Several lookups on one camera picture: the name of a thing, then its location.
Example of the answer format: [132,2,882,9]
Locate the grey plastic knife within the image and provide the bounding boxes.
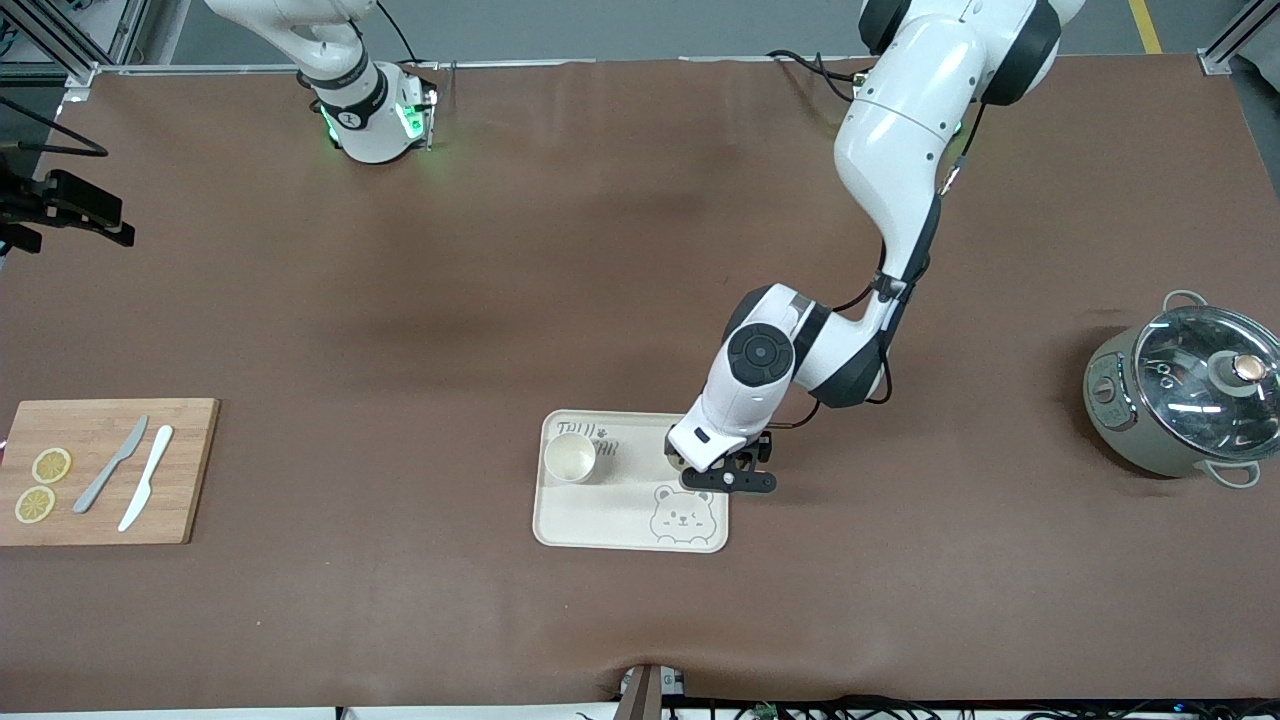
[73,415,149,515]

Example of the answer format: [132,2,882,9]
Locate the wooden cutting board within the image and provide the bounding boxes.
[0,398,221,546]

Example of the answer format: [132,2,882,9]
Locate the white plastic knife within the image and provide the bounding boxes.
[118,425,175,533]

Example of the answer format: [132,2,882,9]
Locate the cream bear print tray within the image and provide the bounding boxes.
[532,410,731,554]

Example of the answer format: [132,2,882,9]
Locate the grey electric cooking pot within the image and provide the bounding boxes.
[1083,290,1280,489]

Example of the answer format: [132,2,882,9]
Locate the glass pot lid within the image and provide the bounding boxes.
[1133,306,1280,463]

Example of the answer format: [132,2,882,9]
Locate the black right base cable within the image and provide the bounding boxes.
[375,0,421,66]

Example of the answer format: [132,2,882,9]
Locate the brown camera mount post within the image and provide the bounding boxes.
[618,662,687,720]

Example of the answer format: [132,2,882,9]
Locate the black left base cables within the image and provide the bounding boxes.
[768,48,863,101]

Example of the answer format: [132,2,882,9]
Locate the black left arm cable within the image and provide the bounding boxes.
[770,100,991,433]

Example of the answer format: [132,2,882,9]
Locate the silver aluminium frame corner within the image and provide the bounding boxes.
[1198,0,1280,76]

